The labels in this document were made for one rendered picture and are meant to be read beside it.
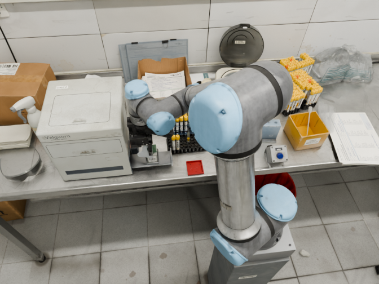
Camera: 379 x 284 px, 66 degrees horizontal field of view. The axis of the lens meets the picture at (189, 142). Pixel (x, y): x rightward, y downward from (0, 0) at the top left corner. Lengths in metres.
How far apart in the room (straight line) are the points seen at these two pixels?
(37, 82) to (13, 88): 0.10
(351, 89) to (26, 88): 1.60
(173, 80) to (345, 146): 0.86
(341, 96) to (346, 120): 0.19
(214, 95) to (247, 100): 0.06
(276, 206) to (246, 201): 0.18
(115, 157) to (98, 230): 1.06
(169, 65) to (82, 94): 0.56
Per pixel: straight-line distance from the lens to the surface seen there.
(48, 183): 1.32
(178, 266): 1.99
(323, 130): 1.42
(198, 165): 1.26
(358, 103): 1.75
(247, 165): 0.61
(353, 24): 1.86
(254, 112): 0.53
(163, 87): 1.49
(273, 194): 0.88
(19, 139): 1.47
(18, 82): 1.51
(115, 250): 2.07
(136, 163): 1.23
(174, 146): 1.26
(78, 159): 1.17
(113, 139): 1.06
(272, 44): 1.71
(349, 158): 1.46
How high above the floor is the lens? 1.92
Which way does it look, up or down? 52 degrees down
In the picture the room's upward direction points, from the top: 2 degrees clockwise
